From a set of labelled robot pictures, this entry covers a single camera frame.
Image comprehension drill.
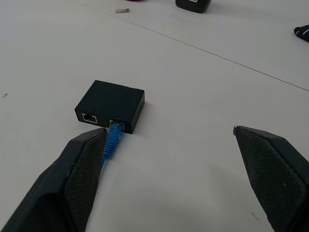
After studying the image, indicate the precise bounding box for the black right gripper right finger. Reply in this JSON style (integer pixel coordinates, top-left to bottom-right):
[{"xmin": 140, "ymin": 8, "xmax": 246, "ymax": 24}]
[{"xmin": 233, "ymin": 125, "xmax": 309, "ymax": 232}]

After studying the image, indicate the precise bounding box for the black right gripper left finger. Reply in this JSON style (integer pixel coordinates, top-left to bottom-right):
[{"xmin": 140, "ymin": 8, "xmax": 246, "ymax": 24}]
[{"xmin": 0, "ymin": 127, "xmax": 108, "ymax": 232}]

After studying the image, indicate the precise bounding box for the black network switch box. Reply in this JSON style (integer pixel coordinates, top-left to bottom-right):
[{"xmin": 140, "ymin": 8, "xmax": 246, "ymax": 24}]
[{"xmin": 74, "ymin": 80, "xmax": 145, "ymax": 134}]

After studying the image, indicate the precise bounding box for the black and white cloth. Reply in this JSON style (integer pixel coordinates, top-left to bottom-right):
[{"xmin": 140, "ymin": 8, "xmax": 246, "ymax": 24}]
[{"xmin": 293, "ymin": 24, "xmax": 309, "ymax": 43}]

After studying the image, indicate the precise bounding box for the black rectangular device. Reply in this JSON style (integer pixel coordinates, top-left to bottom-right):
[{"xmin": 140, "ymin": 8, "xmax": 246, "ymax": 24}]
[{"xmin": 175, "ymin": 0, "xmax": 212, "ymax": 14}]

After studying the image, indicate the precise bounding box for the blue ethernet cable plug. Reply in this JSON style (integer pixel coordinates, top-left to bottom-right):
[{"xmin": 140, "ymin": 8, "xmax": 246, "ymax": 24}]
[{"xmin": 101, "ymin": 122, "xmax": 125, "ymax": 173}]

